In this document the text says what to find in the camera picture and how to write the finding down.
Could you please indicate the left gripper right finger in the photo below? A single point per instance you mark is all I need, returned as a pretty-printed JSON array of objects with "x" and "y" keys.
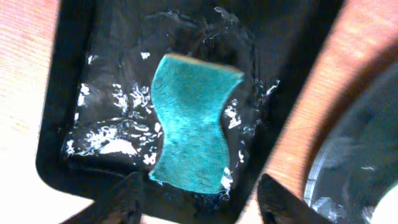
[{"x": 279, "y": 205}]

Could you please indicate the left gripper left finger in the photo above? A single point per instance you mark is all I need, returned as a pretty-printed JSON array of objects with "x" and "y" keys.
[{"x": 122, "y": 204}]

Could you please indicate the light blue plate bottom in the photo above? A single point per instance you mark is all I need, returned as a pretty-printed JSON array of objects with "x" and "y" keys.
[{"x": 386, "y": 210}]

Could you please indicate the green sponge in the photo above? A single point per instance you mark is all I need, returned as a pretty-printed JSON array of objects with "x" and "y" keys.
[{"x": 189, "y": 95}]

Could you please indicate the black rectangular tray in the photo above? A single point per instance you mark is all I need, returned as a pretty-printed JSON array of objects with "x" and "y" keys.
[{"x": 99, "y": 124}]

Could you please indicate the black round tray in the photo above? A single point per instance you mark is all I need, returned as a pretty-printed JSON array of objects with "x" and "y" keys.
[{"x": 356, "y": 164}]

